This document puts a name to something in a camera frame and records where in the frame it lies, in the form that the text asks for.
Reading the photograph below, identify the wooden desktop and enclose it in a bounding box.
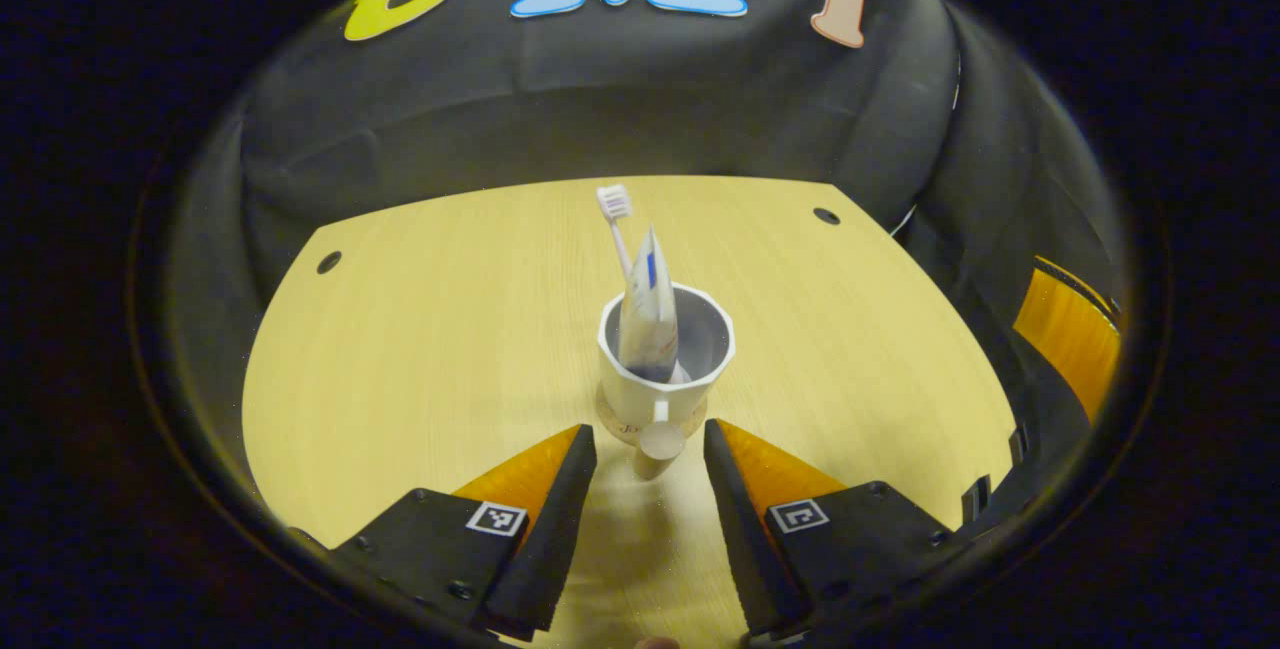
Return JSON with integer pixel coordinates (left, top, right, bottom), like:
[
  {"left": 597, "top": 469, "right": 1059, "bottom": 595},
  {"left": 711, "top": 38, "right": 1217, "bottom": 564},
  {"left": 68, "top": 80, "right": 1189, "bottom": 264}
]
[{"left": 242, "top": 175, "right": 1017, "bottom": 649}]

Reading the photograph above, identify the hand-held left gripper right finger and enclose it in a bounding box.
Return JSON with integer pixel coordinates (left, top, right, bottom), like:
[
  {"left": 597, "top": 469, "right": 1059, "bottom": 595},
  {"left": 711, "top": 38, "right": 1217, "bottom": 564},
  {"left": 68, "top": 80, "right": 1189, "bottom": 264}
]
[{"left": 702, "top": 418, "right": 956, "bottom": 638}]

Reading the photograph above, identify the white cup with wooden handle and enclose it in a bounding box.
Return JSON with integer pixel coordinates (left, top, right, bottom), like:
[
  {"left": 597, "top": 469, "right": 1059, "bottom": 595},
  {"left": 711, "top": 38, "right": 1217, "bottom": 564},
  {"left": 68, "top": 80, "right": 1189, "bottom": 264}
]
[{"left": 596, "top": 281, "right": 738, "bottom": 481}]

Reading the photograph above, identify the white toothpaste tube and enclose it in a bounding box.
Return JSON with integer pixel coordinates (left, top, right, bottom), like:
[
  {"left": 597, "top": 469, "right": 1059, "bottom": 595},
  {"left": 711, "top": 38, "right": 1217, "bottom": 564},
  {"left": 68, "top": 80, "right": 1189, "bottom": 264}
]
[{"left": 618, "top": 224, "right": 682, "bottom": 385}]

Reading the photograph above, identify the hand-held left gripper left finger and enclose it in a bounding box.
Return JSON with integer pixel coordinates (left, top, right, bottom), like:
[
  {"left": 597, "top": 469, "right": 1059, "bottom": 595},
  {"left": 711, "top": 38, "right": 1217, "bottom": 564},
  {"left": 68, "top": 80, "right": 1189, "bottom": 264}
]
[{"left": 330, "top": 423, "right": 599, "bottom": 643}]

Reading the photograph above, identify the white toothbrush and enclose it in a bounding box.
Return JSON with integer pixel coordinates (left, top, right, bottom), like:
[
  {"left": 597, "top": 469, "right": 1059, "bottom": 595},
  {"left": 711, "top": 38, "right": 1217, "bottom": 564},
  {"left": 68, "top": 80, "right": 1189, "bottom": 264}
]
[{"left": 596, "top": 184, "right": 637, "bottom": 282}]

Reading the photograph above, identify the black backdrop cloth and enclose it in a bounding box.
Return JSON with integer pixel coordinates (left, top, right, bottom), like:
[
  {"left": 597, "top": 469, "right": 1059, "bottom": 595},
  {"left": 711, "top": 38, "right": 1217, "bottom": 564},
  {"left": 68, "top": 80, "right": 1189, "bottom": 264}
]
[{"left": 170, "top": 0, "right": 1131, "bottom": 490}]

